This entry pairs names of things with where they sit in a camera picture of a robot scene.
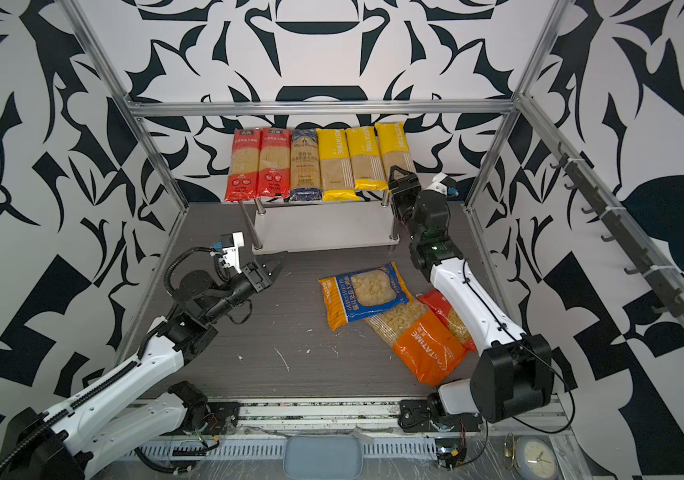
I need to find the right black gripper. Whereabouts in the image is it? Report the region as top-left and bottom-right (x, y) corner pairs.
(393, 165), (427, 249)

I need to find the yellow spaghetti bag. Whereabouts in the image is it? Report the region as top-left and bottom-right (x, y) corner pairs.
(316, 129), (359, 202)
(345, 126), (388, 191)
(375, 122), (416, 179)

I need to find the blue orange orecchiette bag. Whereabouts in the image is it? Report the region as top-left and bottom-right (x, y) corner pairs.
(318, 262), (412, 331)

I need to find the red spaghetti bag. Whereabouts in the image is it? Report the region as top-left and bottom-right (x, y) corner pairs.
(257, 128), (291, 198)
(224, 129), (262, 202)

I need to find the blue gold spaghetti bag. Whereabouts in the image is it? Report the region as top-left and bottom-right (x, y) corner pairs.
(289, 129), (323, 202)

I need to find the red macaroni bag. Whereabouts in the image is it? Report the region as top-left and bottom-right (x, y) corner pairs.
(417, 290), (477, 353)

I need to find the orange pasta bag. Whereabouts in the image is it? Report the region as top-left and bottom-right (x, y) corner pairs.
(365, 300), (467, 387)

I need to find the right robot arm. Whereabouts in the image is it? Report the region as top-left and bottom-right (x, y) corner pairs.
(388, 166), (555, 423)

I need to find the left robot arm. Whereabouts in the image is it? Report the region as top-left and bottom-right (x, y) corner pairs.
(0, 247), (288, 479)

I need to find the white two-tier shelf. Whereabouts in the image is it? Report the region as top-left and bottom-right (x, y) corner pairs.
(230, 189), (399, 254)

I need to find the grey blue pad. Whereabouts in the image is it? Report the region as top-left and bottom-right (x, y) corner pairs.
(283, 435), (363, 480)

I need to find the analog clock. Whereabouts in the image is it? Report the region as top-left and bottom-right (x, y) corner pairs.
(503, 433), (559, 480)

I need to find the wall hook rail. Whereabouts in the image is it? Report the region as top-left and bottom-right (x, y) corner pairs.
(548, 140), (684, 318)

